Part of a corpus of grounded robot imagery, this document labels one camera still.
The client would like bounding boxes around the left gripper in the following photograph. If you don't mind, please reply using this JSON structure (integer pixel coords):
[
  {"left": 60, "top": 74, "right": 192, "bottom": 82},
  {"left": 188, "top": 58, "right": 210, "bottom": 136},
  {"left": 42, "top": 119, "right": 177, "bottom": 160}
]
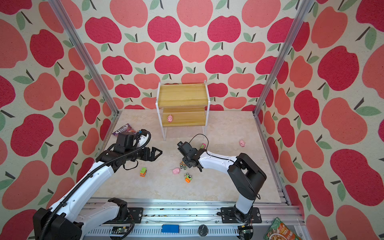
[{"left": 125, "top": 144, "right": 163, "bottom": 161}]

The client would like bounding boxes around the wooden two-tier shelf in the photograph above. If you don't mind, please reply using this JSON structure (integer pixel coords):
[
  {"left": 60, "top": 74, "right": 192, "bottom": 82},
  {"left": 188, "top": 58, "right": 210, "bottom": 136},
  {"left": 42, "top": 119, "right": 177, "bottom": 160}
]
[{"left": 156, "top": 81, "right": 211, "bottom": 140}]

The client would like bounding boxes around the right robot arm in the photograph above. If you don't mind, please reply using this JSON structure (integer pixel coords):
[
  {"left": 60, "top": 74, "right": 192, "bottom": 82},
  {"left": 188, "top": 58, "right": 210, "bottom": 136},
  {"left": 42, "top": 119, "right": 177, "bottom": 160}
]
[{"left": 178, "top": 142, "right": 267, "bottom": 223}]

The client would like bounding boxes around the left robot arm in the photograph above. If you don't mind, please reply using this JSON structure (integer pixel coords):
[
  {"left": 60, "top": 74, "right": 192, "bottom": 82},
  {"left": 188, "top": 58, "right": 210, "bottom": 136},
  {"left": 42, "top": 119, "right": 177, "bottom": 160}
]
[{"left": 33, "top": 129, "right": 163, "bottom": 240}]

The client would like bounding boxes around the yellow green toy car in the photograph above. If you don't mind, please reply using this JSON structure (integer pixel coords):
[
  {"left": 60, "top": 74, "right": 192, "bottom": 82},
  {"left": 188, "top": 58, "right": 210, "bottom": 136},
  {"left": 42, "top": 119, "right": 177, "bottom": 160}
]
[{"left": 180, "top": 162, "right": 187, "bottom": 170}]

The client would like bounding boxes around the orange green toy car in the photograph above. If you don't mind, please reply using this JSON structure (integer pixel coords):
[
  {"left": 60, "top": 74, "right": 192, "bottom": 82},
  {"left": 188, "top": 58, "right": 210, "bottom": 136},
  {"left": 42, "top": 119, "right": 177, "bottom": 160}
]
[{"left": 140, "top": 167, "right": 147, "bottom": 177}]

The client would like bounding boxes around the orange toy car with eyes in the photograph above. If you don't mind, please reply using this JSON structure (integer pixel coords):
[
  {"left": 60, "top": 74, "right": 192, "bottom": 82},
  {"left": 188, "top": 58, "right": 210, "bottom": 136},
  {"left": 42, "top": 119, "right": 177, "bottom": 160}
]
[{"left": 184, "top": 173, "right": 192, "bottom": 183}]

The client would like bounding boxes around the purple candy bag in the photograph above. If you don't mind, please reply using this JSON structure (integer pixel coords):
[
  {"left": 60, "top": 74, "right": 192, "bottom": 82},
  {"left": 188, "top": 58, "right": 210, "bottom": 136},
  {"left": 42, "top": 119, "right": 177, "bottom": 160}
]
[{"left": 113, "top": 124, "right": 132, "bottom": 137}]

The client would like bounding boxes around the round black knob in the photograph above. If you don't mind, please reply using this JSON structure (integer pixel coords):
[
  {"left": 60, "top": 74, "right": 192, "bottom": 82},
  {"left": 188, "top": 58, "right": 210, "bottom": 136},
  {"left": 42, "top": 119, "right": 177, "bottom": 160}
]
[{"left": 198, "top": 225, "right": 209, "bottom": 237}]

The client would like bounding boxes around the green snack bag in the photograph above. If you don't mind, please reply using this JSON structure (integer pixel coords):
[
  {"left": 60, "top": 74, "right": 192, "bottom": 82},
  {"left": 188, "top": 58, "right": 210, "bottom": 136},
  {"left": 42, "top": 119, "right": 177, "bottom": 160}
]
[{"left": 264, "top": 217, "right": 302, "bottom": 240}]

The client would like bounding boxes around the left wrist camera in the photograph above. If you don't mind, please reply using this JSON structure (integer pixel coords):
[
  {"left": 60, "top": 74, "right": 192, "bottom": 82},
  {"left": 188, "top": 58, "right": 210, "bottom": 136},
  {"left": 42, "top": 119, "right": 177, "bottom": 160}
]
[{"left": 116, "top": 131, "right": 149, "bottom": 149}]

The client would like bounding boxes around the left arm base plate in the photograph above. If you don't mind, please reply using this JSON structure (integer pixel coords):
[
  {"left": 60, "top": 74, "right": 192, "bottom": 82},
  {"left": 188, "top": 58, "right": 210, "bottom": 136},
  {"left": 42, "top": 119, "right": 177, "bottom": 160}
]
[{"left": 119, "top": 207, "right": 144, "bottom": 224}]

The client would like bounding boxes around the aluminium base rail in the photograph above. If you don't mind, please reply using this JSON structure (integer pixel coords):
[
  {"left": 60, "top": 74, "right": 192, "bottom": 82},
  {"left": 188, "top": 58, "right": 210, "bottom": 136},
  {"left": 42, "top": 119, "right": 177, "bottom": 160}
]
[{"left": 49, "top": 197, "right": 310, "bottom": 240}]

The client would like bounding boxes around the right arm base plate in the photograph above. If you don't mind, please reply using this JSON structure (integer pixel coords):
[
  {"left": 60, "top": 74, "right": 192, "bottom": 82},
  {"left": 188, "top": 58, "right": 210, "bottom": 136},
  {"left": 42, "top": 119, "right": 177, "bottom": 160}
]
[{"left": 217, "top": 207, "right": 263, "bottom": 224}]

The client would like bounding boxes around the blue block on rail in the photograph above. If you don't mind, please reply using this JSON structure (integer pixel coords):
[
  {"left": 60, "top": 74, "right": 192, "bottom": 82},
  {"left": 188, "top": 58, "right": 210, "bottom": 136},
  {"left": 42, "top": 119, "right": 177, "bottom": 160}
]
[{"left": 162, "top": 225, "right": 180, "bottom": 234}]

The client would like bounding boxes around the left aluminium frame post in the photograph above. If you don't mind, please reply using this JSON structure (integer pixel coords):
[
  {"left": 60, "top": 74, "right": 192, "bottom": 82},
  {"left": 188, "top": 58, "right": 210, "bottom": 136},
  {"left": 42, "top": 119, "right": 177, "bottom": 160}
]
[{"left": 48, "top": 0, "right": 120, "bottom": 117}]

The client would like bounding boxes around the aluminium frame post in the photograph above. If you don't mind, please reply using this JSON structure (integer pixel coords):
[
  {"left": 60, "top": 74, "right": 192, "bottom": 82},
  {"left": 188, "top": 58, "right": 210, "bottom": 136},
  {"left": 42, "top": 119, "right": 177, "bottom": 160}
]
[
  {"left": 254, "top": 0, "right": 315, "bottom": 120},
  {"left": 48, "top": 0, "right": 120, "bottom": 117}
]

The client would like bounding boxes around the right aluminium frame post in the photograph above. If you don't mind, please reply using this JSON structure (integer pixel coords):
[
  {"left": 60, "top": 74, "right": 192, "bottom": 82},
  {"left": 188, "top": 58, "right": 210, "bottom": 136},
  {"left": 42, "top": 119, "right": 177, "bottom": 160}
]
[{"left": 254, "top": 0, "right": 315, "bottom": 120}]

